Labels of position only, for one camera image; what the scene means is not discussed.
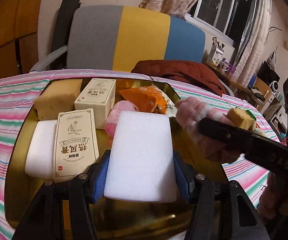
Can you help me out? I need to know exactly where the small yellow sponge cube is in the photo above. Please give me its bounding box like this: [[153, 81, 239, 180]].
[[226, 107, 257, 132]]

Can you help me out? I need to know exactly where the white foam sponge block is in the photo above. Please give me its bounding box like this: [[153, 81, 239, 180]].
[[104, 111, 176, 203]]

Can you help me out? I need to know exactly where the pink hair roller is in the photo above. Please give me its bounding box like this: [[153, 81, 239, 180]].
[[104, 100, 139, 137]]

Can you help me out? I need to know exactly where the mustard yellow sponge block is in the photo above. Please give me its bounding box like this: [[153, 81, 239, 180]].
[[34, 79, 83, 121]]

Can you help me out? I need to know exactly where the cream printed carton box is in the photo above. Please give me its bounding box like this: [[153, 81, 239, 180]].
[[75, 78, 116, 129]]

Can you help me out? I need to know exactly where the orange snack bag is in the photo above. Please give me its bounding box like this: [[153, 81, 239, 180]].
[[119, 85, 177, 118]]

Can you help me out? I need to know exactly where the pink striped sock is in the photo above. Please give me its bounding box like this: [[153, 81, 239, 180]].
[[175, 96, 240, 164]]

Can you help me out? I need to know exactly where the striped pink green tablecloth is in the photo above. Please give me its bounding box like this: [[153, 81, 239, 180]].
[[0, 69, 279, 239]]

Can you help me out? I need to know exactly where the wooden side desk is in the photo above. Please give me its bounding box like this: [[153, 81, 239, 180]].
[[203, 62, 275, 113]]

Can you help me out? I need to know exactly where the white box with pens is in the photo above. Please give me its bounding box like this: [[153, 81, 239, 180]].
[[206, 37, 225, 66]]

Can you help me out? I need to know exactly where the gold tray box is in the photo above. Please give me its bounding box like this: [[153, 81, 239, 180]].
[[3, 76, 231, 240]]

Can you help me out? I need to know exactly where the dark red jacket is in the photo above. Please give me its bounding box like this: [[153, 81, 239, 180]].
[[132, 60, 227, 96]]

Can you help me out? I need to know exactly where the grey yellow blue chair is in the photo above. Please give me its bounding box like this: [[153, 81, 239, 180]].
[[32, 0, 206, 72]]

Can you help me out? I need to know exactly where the window with white frame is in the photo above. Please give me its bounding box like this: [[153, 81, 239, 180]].
[[187, 0, 251, 48]]

